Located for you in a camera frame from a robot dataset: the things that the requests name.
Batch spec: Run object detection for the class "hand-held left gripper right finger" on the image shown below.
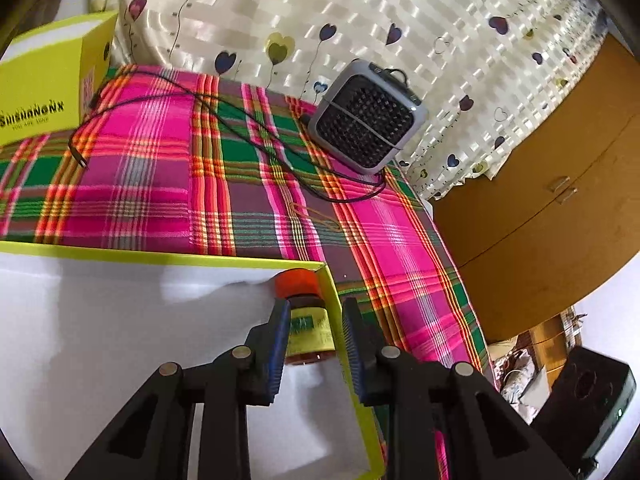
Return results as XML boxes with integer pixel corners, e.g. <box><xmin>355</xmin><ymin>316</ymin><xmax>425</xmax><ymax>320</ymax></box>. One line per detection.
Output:
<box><xmin>341</xmin><ymin>297</ymin><xmax>576</xmax><ymax>480</ymax></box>

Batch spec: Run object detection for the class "black cable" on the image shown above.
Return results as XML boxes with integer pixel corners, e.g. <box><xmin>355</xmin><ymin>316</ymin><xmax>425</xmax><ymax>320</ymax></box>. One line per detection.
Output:
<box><xmin>67</xmin><ymin>72</ymin><xmax>388</xmax><ymax>206</ymax></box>

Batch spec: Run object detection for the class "yellow-green cardboard box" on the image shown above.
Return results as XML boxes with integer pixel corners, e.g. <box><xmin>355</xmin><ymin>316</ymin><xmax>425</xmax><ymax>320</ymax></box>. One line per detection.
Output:
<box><xmin>0</xmin><ymin>10</ymin><xmax>120</xmax><ymax>147</ymax></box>

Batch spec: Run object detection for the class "yellow-green box lid tray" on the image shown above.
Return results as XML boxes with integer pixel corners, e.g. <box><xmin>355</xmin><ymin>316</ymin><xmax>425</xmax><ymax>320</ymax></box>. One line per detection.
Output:
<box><xmin>0</xmin><ymin>240</ymin><xmax>386</xmax><ymax>480</ymax></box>

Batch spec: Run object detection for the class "wooden wardrobe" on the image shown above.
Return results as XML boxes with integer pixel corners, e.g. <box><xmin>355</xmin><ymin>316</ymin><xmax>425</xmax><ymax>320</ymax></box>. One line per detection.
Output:
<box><xmin>432</xmin><ymin>35</ymin><xmax>640</xmax><ymax>346</ymax></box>

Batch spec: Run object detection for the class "pile of household clutter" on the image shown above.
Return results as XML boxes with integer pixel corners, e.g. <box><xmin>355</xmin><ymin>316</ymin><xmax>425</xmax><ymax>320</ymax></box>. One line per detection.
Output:
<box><xmin>492</xmin><ymin>305</ymin><xmax>591</xmax><ymax>423</ymax></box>

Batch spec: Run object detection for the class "small grey fan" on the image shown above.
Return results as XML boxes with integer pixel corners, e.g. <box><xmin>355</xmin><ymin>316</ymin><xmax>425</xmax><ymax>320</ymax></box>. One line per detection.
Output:
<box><xmin>306</xmin><ymin>58</ymin><xmax>430</xmax><ymax>175</ymax></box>

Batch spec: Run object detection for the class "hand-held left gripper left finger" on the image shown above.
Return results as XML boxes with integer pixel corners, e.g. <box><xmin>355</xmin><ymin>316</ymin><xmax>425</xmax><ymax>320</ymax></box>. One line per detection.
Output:
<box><xmin>65</xmin><ymin>300</ymin><xmax>293</xmax><ymax>480</ymax></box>

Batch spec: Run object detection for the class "brown bottle orange cap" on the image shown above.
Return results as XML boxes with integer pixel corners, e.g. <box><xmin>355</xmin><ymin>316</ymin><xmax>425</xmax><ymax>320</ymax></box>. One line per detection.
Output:
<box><xmin>274</xmin><ymin>270</ymin><xmax>337</xmax><ymax>367</ymax></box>

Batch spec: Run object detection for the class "plaid cloth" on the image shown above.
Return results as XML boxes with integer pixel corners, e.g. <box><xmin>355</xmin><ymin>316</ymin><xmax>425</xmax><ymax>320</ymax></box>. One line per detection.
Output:
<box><xmin>0</xmin><ymin>64</ymin><xmax>493</xmax><ymax>480</ymax></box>

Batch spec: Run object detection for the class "heart print curtain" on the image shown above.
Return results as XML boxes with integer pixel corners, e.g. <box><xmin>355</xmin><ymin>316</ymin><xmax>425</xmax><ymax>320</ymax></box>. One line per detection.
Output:
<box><xmin>90</xmin><ymin>0</ymin><xmax>611</xmax><ymax>201</ymax></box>

